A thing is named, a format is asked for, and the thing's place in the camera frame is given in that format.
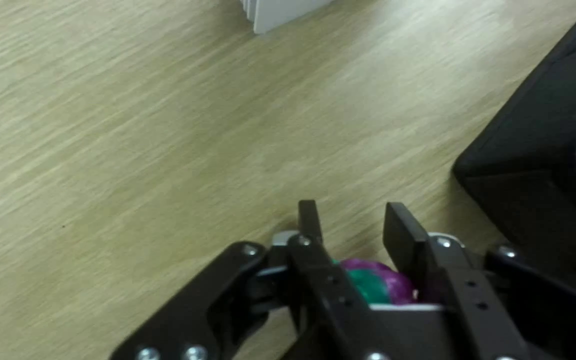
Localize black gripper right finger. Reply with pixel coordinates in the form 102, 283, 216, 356
383, 201, 529, 360

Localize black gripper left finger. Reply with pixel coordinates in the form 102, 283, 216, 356
287, 200, 372, 360

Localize purple green plastic grapes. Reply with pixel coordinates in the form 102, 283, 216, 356
341, 257, 415, 303

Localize black plastic box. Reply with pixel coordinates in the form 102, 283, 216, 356
454, 23, 576, 271

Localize white card with yellow print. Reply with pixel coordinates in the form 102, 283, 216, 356
240, 0, 332, 33

